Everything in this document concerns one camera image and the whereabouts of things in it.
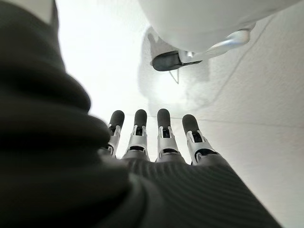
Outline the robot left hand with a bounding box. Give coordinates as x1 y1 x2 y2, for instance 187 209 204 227
0 0 283 228

